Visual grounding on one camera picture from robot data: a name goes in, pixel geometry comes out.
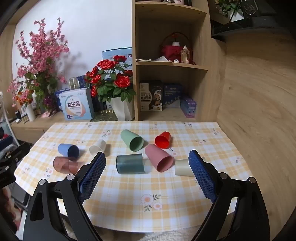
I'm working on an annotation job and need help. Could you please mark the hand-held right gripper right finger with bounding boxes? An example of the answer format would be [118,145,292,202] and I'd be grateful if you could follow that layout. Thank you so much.
[188,149,270,241]

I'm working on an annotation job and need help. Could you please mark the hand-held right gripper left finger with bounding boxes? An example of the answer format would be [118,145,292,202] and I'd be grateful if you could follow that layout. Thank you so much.
[23,152,106,241]

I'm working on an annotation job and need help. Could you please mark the cream cup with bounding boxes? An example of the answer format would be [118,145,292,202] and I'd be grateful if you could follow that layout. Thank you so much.
[174,159,196,178]

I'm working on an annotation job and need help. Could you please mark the white cup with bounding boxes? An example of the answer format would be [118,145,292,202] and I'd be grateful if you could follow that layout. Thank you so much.
[89,139,107,156]

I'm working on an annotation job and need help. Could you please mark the translucent brown cup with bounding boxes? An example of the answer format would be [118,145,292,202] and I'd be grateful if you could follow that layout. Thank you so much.
[53,156,79,174]

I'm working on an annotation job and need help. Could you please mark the blue cup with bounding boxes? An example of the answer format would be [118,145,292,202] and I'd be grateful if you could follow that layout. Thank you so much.
[58,143,80,159]

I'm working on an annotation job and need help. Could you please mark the translucent teal cup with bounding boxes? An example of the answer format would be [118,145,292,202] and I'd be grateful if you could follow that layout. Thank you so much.
[116,153,146,174]

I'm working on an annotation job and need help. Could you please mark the pink cup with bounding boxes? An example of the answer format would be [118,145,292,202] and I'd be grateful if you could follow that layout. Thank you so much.
[144,143,174,172]

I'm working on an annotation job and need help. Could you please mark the red cup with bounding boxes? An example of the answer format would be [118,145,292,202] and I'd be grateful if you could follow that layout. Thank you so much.
[154,131,173,149]

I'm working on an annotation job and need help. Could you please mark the green cup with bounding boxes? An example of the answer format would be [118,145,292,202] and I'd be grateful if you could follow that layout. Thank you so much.
[120,129,144,152]

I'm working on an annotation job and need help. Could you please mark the yellow checked floral tablecloth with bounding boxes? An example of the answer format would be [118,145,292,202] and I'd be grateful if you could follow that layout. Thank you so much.
[14,121,253,232]

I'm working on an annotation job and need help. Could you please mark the green and gold tray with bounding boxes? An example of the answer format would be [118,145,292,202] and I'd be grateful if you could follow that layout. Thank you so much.
[91,110,118,122]

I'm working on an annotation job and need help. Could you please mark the purple box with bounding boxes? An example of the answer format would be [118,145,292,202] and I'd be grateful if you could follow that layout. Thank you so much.
[180,97,197,119]

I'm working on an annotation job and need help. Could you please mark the light blue and white box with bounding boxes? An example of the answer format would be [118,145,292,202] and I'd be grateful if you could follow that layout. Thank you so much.
[58,88,95,121]

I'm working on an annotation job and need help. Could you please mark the white faceted vase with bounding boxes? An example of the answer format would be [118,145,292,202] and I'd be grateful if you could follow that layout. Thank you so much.
[109,96,135,121]

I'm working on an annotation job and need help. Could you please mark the low wooden cabinet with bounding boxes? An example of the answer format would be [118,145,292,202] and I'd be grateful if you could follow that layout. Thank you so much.
[10,111,93,145]

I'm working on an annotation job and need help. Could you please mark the black clamp stand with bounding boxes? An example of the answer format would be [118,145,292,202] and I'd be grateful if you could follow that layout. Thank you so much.
[0,141,31,193]

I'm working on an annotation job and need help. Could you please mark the dark blue box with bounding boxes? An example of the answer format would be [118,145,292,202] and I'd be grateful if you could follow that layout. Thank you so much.
[162,83,184,108]

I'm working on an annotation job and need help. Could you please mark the white plastic bottle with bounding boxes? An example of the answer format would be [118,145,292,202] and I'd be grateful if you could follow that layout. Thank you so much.
[25,104,36,122]

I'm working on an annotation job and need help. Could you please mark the black and white food box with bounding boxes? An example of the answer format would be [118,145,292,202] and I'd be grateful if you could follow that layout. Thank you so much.
[139,80,163,112]

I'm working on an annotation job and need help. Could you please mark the glass jar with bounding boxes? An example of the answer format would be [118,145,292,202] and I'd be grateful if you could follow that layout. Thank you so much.
[68,77,80,90]

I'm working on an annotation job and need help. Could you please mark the wooden shelf unit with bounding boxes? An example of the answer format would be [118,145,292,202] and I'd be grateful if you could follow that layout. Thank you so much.
[131,0,227,122]

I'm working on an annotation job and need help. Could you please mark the red rose bouquet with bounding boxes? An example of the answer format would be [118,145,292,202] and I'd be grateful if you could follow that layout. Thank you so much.
[84,55,137,103]

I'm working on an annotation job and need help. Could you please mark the clear perfume bottle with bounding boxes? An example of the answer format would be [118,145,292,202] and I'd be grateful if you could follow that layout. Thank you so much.
[180,44,190,64]

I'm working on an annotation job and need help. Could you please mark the white and blue flat box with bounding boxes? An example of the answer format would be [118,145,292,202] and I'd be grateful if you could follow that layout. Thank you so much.
[102,48,133,70]

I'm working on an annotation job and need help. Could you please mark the white papers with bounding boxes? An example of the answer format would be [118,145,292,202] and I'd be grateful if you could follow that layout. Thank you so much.
[135,56,172,63]

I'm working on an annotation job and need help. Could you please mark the red flower basket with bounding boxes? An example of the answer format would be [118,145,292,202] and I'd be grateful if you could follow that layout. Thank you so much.
[160,32,196,65]

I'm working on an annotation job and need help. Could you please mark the pink blossom flower arrangement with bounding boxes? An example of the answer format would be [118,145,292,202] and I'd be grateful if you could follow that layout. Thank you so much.
[6,18,70,110]

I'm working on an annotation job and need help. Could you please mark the black speckled shelf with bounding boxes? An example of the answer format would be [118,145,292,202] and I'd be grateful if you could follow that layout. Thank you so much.
[210,0,294,43]

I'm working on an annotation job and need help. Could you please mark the green plant in white pot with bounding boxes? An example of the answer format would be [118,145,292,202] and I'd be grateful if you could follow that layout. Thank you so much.
[217,0,245,22]

